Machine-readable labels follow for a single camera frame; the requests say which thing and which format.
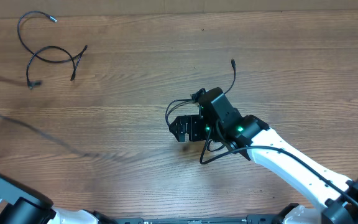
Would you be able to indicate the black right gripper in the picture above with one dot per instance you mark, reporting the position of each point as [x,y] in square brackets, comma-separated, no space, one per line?
[194,123]

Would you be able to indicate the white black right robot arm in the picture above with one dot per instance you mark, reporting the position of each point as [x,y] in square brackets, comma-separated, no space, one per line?
[334,197]

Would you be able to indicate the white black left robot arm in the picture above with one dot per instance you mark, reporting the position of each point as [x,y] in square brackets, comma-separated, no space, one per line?
[26,205]

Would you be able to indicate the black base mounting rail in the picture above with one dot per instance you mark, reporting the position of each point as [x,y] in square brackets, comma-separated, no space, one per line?
[248,219]

